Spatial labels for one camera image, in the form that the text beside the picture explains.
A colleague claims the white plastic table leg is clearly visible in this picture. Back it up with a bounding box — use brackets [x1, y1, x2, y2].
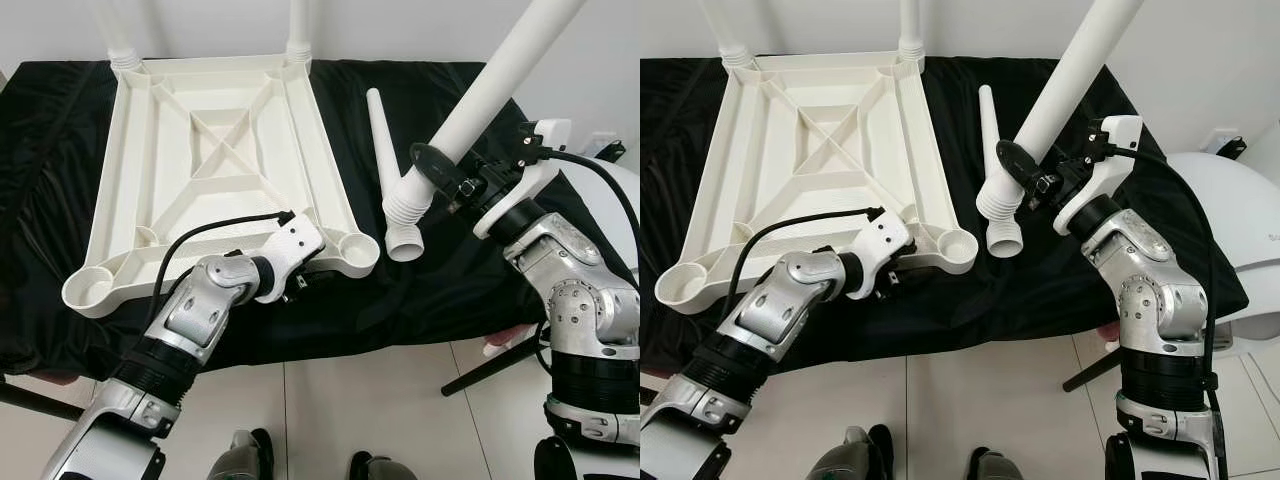
[897, 0, 926, 59]
[366, 87, 428, 264]
[978, 85, 1024, 259]
[95, 0, 144, 71]
[383, 0, 589, 231]
[975, 0, 1146, 223]
[697, 0, 756, 69]
[285, 0, 319, 63]

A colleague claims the white plastic table top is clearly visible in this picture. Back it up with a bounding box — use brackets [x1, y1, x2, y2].
[655, 50, 979, 313]
[62, 52, 381, 319]

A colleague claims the silver robot right leg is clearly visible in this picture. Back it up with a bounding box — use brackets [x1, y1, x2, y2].
[348, 452, 421, 480]
[965, 448, 1026, 480]

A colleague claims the black metal table leg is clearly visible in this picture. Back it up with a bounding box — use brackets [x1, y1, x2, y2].
[1062, 345, 1126, 394]
[442, 335, 546, 397]
[0, 378, 86, 422]

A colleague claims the white rounded appliance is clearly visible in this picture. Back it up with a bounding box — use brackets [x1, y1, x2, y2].
[1165, 150, 1280, 356]
[590, 155, 641, 241]

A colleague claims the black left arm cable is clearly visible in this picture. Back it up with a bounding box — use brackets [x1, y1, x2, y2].
[150, 210, 296, 321]
[720, 207, 886, 321]

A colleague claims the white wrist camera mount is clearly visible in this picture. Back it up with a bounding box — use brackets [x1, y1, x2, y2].
[472, 118, 573, 241]
[1053, 115, 1143, 236]
[845, 208, 916, 299]
[255, 212, 326, 303]

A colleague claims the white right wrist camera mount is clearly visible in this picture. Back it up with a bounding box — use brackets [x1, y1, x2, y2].
[472, 118, 573, 241]
[1053, 115, 1143, 236]

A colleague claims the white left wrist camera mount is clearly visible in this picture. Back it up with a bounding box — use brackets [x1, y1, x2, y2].
[255, 212, 326, 303]
[845, 208, 916, 299]

